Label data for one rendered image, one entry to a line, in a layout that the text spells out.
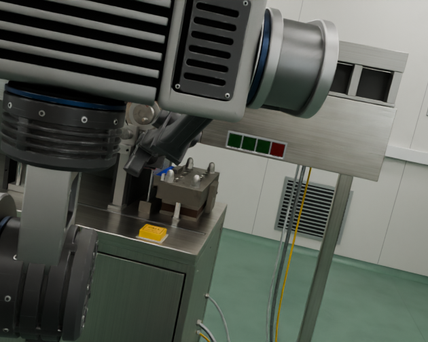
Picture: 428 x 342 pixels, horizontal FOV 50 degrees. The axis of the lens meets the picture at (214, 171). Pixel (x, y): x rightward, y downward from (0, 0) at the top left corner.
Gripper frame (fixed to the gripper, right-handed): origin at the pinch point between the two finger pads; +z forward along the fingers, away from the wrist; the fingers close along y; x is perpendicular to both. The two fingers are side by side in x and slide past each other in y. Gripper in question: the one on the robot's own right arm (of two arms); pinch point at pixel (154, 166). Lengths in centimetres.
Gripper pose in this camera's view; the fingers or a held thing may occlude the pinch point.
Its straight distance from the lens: 170.6
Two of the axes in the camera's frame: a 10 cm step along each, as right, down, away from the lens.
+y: 9.7, 2.1, -1.3
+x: 2.4, -9.1, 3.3
